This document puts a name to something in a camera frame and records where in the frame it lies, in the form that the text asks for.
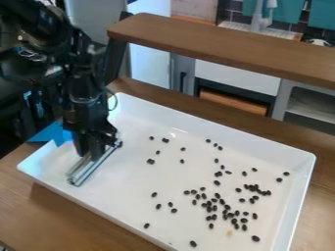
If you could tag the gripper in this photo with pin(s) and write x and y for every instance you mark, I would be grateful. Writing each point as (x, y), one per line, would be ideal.
(86, 108)

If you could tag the silver metal bar tool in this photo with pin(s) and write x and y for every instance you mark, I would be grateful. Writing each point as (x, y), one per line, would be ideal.
(85, 170)

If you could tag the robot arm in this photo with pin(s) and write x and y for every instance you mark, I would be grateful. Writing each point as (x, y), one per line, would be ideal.
(41, 36)

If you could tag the pile of dark brown bits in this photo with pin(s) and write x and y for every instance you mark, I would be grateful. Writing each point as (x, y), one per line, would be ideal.
(222, 199)

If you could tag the blue sheet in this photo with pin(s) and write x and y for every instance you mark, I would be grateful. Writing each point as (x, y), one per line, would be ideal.
(49, 134)

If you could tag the white tray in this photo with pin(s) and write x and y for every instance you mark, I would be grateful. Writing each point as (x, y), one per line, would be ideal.
(131, 183)

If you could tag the white cabinet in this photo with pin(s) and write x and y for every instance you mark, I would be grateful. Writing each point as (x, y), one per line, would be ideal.
(235, 80)

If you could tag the wooden bench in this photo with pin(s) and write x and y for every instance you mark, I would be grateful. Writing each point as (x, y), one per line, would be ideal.
(227, 45)

